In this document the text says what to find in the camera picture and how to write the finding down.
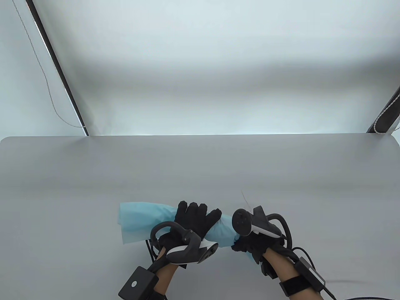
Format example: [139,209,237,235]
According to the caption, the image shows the short black pole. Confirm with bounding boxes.
[366,84,400,134]

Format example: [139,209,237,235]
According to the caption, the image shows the black left wrist box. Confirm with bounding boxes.
[118,266,159,299]

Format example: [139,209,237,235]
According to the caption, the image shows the thin white cord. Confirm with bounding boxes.
[12,0,87,129]

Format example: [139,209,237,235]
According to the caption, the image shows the light blue gift wrapping paper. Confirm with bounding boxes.
[118,202,267,265]

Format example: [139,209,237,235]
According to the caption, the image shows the black white controller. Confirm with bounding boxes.
[232,206,293,248]
[150,221,219,265]

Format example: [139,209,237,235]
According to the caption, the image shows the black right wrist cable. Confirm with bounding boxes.
[292,247,338,300]

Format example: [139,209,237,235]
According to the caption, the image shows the black wrist box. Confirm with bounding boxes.
[118,266,159,299]
[294,257,327,292]

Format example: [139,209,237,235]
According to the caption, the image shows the black right wrist strap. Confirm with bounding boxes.
[279,277,312,296]

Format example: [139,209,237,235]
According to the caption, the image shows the person's left hand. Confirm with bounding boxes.
[158,201,222,269]

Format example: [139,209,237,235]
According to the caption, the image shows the black white right controller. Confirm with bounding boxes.
[232,206,293,248]

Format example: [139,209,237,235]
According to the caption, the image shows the person's right forearm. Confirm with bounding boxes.
[262,247,308,287]

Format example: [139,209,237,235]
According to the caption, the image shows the long black pole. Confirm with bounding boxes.
[26,0,90,136]

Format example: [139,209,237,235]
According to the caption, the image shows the person's left forearm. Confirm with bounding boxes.
[155,262,180,296]

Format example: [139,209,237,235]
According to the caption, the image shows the person's right hand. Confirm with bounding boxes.
[231,235,297,264]

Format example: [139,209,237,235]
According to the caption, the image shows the black right wrist box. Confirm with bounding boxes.
[294,257,327,292]

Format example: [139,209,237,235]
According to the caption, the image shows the black white left controller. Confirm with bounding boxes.
[150,221,219,265]

